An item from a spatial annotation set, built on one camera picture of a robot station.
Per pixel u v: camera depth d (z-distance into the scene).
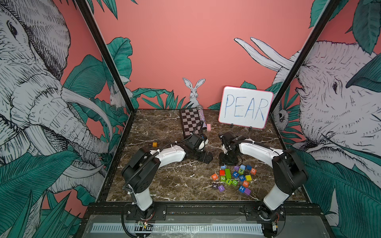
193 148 0.72
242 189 0.81
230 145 0.67
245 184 0.83
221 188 0.82
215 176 0.86
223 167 0.89
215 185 0.82
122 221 0.69
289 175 0.46
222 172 0.88
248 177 0.84
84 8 0.70
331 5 0.69
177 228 0.70
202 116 1.13
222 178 0.84
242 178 0.85
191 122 1.08
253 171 0.88
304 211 0.76
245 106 1.04
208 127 1.09
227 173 0.88
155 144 0.98
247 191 0.81
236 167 0.89
